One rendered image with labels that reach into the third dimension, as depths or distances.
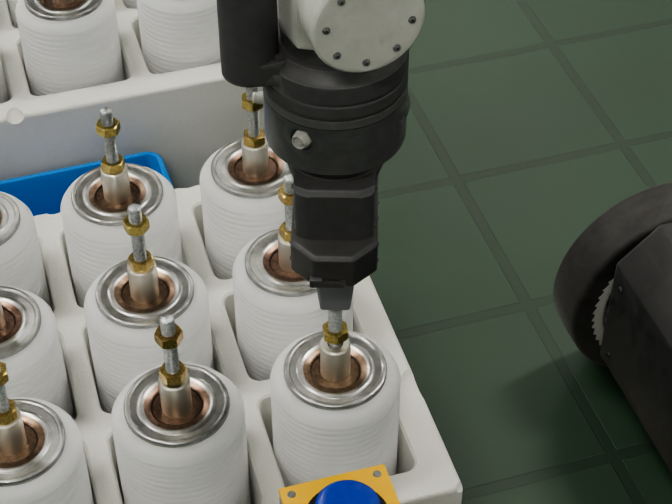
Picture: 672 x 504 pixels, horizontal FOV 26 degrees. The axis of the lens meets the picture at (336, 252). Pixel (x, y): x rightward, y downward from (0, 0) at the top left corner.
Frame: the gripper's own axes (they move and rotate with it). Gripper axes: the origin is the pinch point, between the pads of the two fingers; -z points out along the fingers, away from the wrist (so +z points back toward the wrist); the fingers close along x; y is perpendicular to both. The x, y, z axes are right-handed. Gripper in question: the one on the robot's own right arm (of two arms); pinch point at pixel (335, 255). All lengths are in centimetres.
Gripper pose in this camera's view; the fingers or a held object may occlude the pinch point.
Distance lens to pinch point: 98.4
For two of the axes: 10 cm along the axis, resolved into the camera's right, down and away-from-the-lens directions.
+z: 0.0, -7.2, -7.0
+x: 0.2, -7.0, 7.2
